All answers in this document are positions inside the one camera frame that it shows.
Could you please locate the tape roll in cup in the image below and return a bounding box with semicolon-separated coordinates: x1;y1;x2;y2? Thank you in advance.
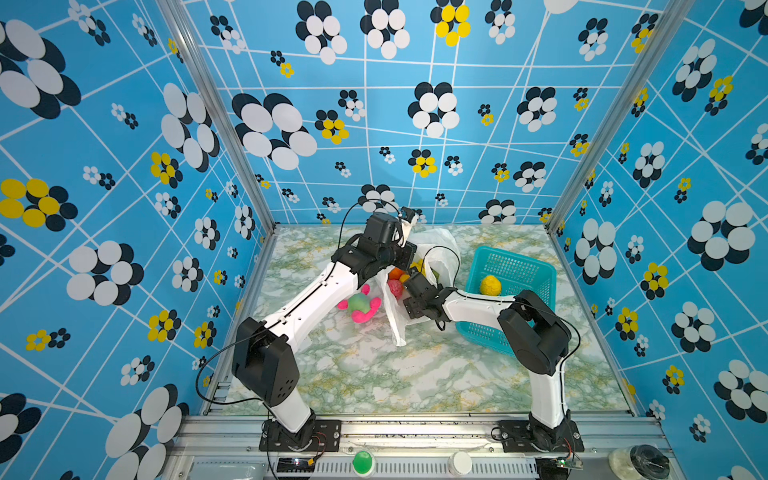
608;444;671;480

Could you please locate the yellow lemon fruit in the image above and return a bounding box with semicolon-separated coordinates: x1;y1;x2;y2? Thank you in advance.
479;275;503;297

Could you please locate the white round button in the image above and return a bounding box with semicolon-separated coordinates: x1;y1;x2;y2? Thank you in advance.
448;451;473;477

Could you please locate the orange fruit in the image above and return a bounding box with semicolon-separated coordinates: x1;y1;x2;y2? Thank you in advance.
388;268;404;280

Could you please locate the pink panda plush toy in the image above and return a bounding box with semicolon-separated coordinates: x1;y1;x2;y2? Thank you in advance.
337;284;382;324

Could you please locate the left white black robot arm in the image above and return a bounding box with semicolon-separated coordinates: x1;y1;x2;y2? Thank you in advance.
232;207;417;445

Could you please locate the small circuit board right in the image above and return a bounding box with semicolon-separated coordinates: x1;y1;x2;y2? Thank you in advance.
536;458;581;480

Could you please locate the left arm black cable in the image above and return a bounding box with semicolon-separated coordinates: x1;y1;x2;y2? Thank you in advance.
194;200;403;407

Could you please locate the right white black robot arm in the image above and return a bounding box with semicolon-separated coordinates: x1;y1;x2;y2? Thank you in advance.
404;271;571;445

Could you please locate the small circuit board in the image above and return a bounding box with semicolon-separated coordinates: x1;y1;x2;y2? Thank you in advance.
276;457;317;474
536;458;581;480

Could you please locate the white translucent plastic bag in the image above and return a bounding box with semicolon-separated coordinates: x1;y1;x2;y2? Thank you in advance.
375;227;461;347

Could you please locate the teal plastic basket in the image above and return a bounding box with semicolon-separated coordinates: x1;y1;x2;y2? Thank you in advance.
456;246;557;357

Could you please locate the yellow banana fruit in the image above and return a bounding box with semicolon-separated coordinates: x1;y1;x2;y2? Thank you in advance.
409;259;435;276

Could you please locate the green push button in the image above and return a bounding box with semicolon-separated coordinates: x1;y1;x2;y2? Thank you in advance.
352;451;376;478

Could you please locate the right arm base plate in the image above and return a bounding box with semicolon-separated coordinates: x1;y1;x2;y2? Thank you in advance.
494;419;585;454

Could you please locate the pink red fruit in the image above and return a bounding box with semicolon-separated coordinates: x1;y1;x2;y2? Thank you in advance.
387;279;405;300

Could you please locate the small circuit board left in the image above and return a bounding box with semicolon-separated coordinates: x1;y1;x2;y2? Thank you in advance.
276;457;317;474

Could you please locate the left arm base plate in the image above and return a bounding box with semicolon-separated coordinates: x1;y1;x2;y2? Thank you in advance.
259;417;342;453

